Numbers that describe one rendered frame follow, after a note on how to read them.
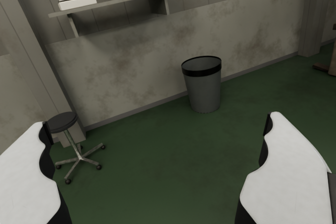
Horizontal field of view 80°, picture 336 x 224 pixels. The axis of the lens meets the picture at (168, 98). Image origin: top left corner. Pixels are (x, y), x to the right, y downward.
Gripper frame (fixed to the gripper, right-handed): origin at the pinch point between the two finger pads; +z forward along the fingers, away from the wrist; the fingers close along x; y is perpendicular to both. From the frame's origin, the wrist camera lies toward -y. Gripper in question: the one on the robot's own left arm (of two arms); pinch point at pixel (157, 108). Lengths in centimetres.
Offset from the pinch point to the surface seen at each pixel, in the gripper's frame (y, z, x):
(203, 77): 95, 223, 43
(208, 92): 118, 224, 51
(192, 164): 156, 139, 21
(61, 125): 110, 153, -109
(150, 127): 163, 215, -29
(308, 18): 54, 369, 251
